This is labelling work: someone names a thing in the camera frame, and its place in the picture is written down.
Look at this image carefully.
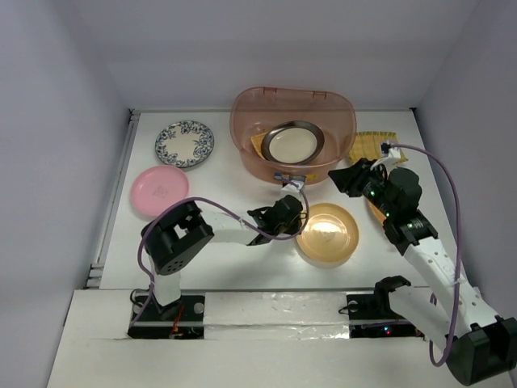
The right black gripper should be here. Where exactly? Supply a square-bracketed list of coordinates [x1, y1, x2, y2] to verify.
[327, 158, 397, 217]

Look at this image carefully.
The translucent pink plastic bin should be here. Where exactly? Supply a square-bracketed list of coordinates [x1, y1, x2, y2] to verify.
[230, 86, 356, 185]

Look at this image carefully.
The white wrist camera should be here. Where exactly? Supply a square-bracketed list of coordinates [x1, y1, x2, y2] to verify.
[372, 140, 402, 169]
[281, 179, 305, 195]

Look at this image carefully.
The round orange plastic plate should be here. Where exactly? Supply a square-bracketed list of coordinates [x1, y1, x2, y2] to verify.
[296, 203, 359, 268]

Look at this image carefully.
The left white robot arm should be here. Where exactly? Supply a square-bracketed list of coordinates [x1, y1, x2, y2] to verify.
[131, 192, 309, 324]

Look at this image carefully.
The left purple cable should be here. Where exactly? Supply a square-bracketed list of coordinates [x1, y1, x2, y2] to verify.
[128, 185, 310, 336]

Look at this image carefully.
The white foam front panel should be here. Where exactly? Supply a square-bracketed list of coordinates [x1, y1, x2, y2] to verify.
[204, 291, 350, 340]

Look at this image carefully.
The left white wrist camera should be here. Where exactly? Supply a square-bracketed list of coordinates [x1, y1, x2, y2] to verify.
[281, 179, 305, 195]

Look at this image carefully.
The dark rimmed cream plate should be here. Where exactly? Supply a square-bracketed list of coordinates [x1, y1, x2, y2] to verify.
[260, 120, 325, 165]

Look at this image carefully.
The blue floral ceramic plate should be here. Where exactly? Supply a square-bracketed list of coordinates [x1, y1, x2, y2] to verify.
[154, 120, 215, 169]

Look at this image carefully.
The pink plastic plate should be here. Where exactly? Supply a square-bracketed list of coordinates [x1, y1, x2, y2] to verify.
[129, 165, 190, 217]

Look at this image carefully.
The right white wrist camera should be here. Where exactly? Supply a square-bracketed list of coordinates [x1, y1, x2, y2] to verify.
[372, 140, 402, 169]

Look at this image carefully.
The metal side rail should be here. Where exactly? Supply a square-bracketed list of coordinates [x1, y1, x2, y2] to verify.
[83, 109, 141, 289]

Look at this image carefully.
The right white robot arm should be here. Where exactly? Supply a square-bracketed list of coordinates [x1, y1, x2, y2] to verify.
[328, 158, 516, 386]

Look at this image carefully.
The rectangular green bamboo tray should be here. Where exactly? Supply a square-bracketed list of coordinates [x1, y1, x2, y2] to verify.
[348, 131, 398, 164]

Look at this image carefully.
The triangular woven bamboo plate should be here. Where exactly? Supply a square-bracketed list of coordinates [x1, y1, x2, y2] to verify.
[250, 133, 267, 159]

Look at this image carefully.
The boat shaped woven plate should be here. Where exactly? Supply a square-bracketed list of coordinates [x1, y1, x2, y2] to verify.
[367, 200, 386, 225]

